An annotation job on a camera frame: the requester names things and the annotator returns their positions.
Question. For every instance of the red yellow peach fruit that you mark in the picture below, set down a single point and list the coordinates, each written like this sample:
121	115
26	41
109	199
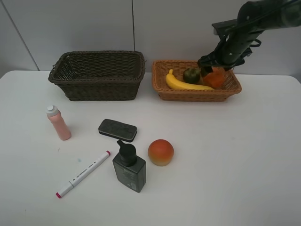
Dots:
160	152

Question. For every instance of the pink bottle white cap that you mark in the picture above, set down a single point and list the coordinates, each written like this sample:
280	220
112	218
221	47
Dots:
55	117

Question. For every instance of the white marker pink caps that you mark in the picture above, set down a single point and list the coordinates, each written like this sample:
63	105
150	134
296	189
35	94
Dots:
82	175

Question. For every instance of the black felt whiteboard eraser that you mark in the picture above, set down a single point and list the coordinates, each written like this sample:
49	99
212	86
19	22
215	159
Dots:
117	130

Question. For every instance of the dark green pump bottle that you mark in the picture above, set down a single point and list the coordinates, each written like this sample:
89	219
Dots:
130	169

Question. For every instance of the yellow banana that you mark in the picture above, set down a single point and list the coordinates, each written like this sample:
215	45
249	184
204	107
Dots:
174	83

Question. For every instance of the dark purple mangosteen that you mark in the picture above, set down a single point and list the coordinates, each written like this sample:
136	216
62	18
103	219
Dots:
192	75

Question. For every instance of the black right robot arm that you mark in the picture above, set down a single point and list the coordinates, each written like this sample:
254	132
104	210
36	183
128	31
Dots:
265	15

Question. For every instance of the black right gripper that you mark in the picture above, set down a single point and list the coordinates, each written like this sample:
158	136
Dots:
230	51

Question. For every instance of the orange mandarin fruit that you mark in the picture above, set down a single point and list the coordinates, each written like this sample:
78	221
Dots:
215	79

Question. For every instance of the dark brown wicker basket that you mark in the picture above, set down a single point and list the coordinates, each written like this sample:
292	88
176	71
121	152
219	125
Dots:
108	75

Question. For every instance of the light orange wicker basket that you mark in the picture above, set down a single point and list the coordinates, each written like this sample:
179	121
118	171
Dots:
160	69

